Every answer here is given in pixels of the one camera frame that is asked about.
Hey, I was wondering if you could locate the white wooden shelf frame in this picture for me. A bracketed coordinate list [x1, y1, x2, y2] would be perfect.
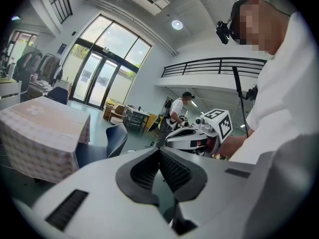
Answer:
[0, 80, 22, 111]

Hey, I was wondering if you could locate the cardboard box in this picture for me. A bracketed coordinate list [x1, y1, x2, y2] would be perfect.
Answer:
[102, 101, 115, 120]

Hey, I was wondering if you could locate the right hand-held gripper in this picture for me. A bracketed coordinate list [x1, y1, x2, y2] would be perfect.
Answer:
[164, 108, 234, 156]

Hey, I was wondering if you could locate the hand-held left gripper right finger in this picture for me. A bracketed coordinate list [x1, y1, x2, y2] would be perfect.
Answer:
[159, 147, 257, 239]

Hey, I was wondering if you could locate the large glass entrance window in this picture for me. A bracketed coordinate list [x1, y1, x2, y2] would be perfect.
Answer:
[67, 14, 153, 109]

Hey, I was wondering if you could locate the person's right forearm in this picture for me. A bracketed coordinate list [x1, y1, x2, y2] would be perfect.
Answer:
[216, 133, 251, 160]

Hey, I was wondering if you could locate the clothes rack with garments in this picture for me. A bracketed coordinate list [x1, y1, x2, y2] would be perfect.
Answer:
[38, 53, 63, 84]

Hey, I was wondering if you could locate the white round wire table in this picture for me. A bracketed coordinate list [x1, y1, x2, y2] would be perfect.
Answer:
[109, 108, 130, 125]

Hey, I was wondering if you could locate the yellow box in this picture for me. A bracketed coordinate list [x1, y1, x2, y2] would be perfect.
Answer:
[148, 113, 160, 132]

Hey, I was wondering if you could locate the black mezzanine railing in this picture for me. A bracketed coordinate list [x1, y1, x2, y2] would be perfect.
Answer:
[44, 0, 73, 24]
[161, 57, 268, 79]

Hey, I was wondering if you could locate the white cabinet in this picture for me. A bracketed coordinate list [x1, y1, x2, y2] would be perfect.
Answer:
[56, 80, 73, 101]

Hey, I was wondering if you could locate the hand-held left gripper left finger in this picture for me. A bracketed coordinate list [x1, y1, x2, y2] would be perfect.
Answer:
[29, 147, 180, 239]

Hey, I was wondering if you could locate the person's head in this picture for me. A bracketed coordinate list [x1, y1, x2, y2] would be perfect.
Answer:
[230, 0, 291, 57]

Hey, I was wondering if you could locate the person's white shirt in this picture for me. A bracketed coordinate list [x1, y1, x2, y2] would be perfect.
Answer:
[228, 10, 317, 163]

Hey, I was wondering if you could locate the table with checkered cloth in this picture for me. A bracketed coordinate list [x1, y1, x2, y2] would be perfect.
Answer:
[0, 95, 92, 184]

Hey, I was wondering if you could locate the black head-mounted camera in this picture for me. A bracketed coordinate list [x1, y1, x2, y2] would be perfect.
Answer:
[215, 0, 251, 45]

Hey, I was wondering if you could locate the person's right hand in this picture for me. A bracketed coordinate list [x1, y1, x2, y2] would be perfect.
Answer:
[192, 137, 218, 156]

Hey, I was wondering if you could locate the black frame desk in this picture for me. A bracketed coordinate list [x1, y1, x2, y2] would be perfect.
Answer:
[127, 105, 152, 134]

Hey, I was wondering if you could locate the black head camera cable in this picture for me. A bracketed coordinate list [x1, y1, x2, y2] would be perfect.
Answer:
[232, 66, 259, 139]

